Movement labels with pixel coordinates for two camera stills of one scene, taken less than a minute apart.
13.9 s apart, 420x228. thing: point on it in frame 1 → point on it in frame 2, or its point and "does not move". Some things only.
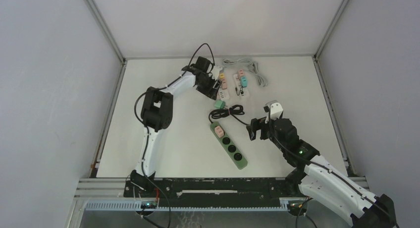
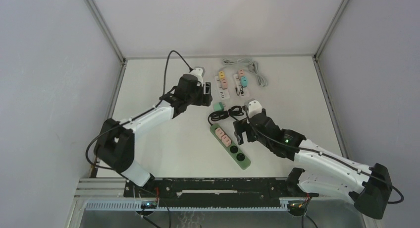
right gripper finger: x=257 y=124 → x=242 y=126
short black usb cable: x=240 y=90 does not move
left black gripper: x=210 y=92 → x=205 y=99
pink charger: x=219 y=132 does not move
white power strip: x=224 y=94 does not move
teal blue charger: x=243 y=81 does not move
